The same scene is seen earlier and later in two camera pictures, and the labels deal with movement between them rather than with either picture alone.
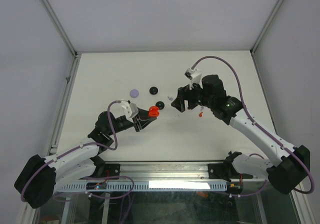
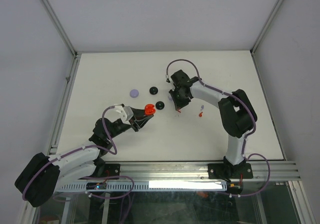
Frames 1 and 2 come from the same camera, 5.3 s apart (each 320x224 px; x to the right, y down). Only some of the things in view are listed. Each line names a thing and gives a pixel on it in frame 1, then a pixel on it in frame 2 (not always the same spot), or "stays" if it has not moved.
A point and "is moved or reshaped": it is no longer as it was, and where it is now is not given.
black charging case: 160,104 stays
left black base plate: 113,170 stays
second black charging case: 153,90 stays
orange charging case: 153,111 is moved or reshaped
